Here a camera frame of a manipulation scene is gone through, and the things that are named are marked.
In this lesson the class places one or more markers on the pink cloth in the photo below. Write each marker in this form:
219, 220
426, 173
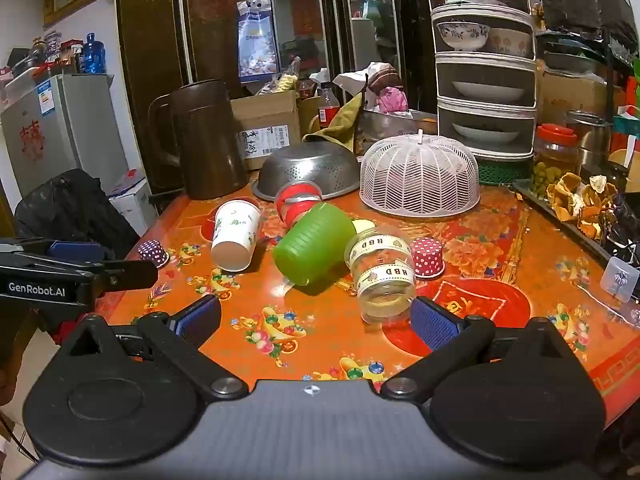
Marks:
392, 100

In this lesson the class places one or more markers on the red cap drink bottle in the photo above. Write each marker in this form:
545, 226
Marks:
328, 105

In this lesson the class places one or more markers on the brown plastic pitcher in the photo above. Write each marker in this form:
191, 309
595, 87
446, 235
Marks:
205, 140

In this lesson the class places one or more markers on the red patterned bowl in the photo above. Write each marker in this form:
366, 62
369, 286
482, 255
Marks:
510, 42

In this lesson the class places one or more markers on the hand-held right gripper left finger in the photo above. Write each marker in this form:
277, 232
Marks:
196, 319

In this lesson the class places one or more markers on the metal colander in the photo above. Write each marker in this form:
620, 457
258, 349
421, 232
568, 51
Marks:
307, 167

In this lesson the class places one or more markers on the clear adhesive hook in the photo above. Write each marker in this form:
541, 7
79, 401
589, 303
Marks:
620, 279

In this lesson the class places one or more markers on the green plastic cup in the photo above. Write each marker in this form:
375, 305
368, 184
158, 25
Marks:
312, 245

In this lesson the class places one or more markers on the white plate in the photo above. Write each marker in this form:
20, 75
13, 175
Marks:
487, 91
485, 133

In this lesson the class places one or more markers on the snack bag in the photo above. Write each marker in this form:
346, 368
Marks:
282, 80

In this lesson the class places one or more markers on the brown knit hat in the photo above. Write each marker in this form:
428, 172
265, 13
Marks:
384, 76

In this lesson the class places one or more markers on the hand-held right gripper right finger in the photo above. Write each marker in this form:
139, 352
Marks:
436, 321

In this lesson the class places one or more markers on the white plastic food cover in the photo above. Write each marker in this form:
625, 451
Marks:
420, 175

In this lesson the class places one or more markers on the white carton box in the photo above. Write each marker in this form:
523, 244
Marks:
135, 205

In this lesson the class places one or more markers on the black bag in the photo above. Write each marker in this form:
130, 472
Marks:
75, 210

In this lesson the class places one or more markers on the plain cardboard box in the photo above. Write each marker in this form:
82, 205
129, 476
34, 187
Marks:
575, 97

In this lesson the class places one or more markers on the green plastic basket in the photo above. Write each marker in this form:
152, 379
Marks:
502, 172

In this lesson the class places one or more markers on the purple polka dot paper cup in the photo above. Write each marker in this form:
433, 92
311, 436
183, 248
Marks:
152, 254

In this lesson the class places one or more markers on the metal pot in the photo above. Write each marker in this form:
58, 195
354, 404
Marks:
592, 135

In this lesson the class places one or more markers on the clear glass jar with ribbon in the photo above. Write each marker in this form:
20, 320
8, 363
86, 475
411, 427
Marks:
382, 272

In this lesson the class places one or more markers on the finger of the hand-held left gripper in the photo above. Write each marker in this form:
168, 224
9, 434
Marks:
127, 274
75, 250

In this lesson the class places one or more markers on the olive green cloth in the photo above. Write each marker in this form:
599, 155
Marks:
345, 122

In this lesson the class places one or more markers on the grey refrigerator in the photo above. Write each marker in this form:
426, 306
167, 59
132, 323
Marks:
60, 130

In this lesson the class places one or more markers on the blue floral bowl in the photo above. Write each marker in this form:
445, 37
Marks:
462, 36

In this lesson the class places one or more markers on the tiered dish cover rack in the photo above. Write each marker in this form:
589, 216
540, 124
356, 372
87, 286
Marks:
442, 110

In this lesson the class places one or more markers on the glass jar with red lid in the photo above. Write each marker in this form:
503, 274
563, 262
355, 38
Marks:
552, 160

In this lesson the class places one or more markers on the blue water bottle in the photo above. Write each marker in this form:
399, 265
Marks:
93, 55

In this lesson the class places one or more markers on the red and white plastic cup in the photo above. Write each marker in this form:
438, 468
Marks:
297, 200

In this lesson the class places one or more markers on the metal basin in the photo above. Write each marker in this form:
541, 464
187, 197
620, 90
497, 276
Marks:
395, 127

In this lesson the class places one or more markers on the cardboard box with label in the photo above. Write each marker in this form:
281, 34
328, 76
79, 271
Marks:
265, 127

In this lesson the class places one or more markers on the blue and white plastic bag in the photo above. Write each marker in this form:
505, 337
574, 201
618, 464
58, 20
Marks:
257, 40

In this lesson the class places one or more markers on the tray of dried peels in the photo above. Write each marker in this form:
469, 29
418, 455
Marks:
585, 207

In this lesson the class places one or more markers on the red polka dot paper cup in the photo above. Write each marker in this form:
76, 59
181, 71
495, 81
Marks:
427, 257

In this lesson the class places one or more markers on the white floral paper cup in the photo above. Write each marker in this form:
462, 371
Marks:
235, 232

